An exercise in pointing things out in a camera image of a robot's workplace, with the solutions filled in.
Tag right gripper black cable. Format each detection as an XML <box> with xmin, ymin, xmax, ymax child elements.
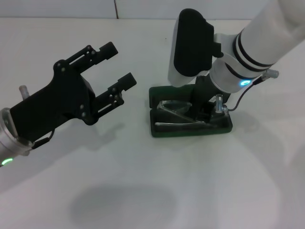
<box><xmin>225</xmin><ymin>68</ymin><xmax>280</xmax><ymax>112</ymax></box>

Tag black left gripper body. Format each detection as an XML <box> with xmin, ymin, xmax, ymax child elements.
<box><xmin>10</xmin><ymin>59</ymin><xmax>98</xmax><ymax>143</ymax></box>

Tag right gripper silver connector plug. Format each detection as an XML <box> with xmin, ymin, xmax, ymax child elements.
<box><xmin>215</xmin><ymin>94</ymin><xmax>226</xmax><ymax>114</ymax></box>

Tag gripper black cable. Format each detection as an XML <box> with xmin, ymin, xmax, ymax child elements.
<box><xmin>30</xmin><ymin>130</ymin><xmax>56</xmax><ymax>150</ymax></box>
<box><xmin>225</xmin><ymin>68</ymin><xmax>280</xmax><ymax>112</ymax></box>

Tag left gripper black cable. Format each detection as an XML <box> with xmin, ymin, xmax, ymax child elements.
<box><xmin>30</xmin><ymin>130</ymin><xmax>56</xmax><ymax>150</ymax></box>

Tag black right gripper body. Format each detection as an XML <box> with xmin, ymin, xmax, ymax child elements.
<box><xmin>194</xmin><ymin>75</ymin><xmax>231</xmax><ymax>109</ymax></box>

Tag clear white glasses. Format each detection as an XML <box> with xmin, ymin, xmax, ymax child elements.
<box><xmin>154</xmin><ymin>100</ymin><xmax>231</xmax><ymax>129</ymax></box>

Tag green glasses case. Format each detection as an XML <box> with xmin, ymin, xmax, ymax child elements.
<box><xmin>148</xmin><ymin>83</ymin><xmax>233</xmax><ymax>139</ymax></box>

